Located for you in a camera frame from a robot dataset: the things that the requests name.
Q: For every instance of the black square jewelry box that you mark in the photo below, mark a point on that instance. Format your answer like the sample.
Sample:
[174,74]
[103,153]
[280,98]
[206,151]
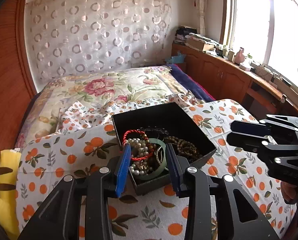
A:
[163,124]

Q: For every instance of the circle pattern sheer curtain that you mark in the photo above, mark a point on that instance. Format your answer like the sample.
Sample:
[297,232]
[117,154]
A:
[72,37]

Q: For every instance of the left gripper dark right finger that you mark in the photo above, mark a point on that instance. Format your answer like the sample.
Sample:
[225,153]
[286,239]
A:
[175,169]

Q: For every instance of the person's right hand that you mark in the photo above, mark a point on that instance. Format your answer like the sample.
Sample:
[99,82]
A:
[289,193]

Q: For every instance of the wooden window side cabinet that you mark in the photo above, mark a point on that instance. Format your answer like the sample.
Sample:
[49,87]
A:
[224,80]

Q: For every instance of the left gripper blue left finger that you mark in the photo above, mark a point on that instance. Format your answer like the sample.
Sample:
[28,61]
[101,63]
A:
[122,169]

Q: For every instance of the orange print bed sheet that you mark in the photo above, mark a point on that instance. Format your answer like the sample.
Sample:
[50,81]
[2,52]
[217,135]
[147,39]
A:
[86,138]

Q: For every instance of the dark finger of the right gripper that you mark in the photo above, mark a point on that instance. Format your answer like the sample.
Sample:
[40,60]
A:
[249,128]

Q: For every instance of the yellow plush toy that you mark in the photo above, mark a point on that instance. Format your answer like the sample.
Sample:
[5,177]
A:
[9,163]

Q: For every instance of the pale green jade bangle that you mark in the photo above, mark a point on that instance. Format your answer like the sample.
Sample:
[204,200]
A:
[163,164]

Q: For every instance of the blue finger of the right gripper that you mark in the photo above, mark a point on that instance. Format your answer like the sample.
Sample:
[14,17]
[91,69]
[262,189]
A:
[249,143]

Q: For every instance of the teal cloth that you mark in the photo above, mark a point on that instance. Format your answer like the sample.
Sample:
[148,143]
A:
[179,58]

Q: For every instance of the pink ceramic figurine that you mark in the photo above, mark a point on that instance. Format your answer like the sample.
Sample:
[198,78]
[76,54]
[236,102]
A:
[239,57]

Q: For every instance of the wooden sliding wardrobe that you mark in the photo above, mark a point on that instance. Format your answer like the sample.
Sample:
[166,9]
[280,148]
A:
[17,88]

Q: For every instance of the floral quilt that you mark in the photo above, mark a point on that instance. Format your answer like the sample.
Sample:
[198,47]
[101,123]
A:
[94,91]

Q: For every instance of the dark blue blanket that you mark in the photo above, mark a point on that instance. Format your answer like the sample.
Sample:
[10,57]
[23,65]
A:
[186,81]

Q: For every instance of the large bright window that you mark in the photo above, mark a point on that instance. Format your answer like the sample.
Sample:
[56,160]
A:
[267,30]

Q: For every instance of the pile of books and papers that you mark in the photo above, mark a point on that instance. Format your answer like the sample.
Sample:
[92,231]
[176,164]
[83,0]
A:
[189,37]

